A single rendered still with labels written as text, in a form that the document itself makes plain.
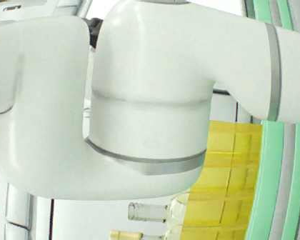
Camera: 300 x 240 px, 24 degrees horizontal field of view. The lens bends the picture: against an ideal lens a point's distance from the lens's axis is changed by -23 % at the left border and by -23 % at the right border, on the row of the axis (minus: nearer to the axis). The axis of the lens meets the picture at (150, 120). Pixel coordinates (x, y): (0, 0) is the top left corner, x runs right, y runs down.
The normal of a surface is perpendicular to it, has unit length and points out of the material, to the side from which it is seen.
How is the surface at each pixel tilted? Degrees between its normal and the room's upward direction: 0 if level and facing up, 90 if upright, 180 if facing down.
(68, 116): 148
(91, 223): 90
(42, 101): 116
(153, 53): 92
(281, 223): 90
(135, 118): 84
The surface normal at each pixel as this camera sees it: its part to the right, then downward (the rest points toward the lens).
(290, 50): 0.00, -0.43
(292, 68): -0.04, 0.00
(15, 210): -0.03, -0.62
